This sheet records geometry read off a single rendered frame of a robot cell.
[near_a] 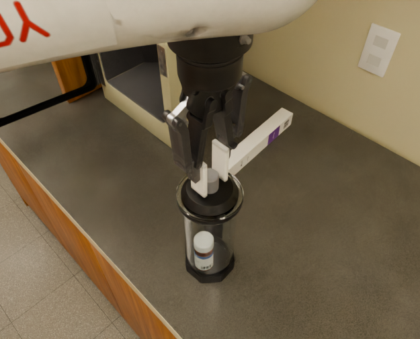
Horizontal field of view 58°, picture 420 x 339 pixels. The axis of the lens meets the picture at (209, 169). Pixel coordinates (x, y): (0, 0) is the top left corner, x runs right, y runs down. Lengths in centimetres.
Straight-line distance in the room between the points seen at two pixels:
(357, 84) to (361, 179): 26
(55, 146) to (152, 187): 30
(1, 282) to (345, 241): 160
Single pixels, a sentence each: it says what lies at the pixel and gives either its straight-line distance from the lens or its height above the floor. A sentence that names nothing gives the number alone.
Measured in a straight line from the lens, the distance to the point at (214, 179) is 56.
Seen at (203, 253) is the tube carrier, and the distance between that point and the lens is 68.
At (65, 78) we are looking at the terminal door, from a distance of 109.
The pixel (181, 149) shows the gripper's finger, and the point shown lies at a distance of 46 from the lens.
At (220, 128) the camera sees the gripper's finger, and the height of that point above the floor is 129.
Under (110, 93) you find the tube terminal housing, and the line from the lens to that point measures 114.
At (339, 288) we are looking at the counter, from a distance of 81.
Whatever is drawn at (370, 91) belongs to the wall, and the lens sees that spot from 107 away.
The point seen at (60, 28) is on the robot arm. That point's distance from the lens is 22.
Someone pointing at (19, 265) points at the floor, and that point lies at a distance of 206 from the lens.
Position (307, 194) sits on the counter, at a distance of 92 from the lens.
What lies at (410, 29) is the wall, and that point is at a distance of 97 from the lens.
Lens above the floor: 164
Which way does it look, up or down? 48 degrees down
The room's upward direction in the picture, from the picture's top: straight up
